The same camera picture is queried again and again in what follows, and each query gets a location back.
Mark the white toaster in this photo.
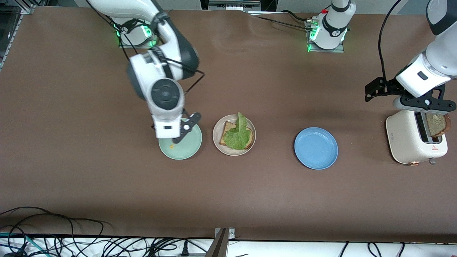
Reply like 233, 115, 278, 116
385, 109, 448, 166

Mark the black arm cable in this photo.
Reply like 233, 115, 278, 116
378, 0, 404, 82
118, 21, 206, 94

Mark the tangled black cable bundle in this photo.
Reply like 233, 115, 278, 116
54, 236, 215, 257

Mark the beige plate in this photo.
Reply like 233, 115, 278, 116
212, 114, 257, 157

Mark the aluminium frame profile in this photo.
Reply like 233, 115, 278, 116
0, 4, 37, 71

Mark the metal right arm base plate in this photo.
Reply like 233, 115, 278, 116
118, 21, 160, 49

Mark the teal cable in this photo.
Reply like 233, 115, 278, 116
0, 232, 49, 257

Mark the grey metal bracket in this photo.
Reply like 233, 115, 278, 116
204, 227, 236, 257

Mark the long looping black cable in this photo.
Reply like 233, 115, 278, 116
0, 206, 105, 247

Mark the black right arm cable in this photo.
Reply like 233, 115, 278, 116
118, 21, 206, 94

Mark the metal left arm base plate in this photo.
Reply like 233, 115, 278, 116
304, 20, 345, 54

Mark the green lettuce leaf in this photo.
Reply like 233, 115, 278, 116
223, 111, 251, 151

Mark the brown bread slice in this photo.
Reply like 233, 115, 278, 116
426, 113, 452, 139
219, 121, 255, 150

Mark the black braided cable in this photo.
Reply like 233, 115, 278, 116
246, 10, 313, 32

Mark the black device with metal rail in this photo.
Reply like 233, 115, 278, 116
200, 0, 277, 12

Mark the blue plate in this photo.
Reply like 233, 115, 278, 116
294, 127, 339, 170

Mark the green plate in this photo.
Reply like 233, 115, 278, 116
158, 120, 203, 160

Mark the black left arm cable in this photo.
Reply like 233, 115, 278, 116
378, 0, 404, 82

